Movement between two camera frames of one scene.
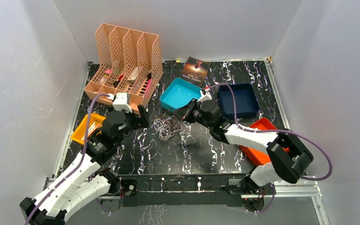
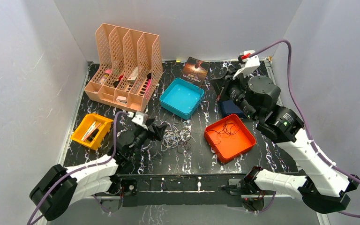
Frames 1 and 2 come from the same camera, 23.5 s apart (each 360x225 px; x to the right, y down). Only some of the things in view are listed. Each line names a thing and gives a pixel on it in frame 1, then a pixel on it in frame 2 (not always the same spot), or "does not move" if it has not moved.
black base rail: [179, 190] does not move
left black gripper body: [140, 119] → [150, 131]
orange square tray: [260, 156] → [228, 138]
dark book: [195, 71] does not move
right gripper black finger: [191, 106] → [219, 83]
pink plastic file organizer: [130, 63] does not move
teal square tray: [179, 94] does not move
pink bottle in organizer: [106, 73] does not move
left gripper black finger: [144, 118] → [159, 131]
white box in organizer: [133, 76] does not move
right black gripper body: [197, 116] → [237, 93]
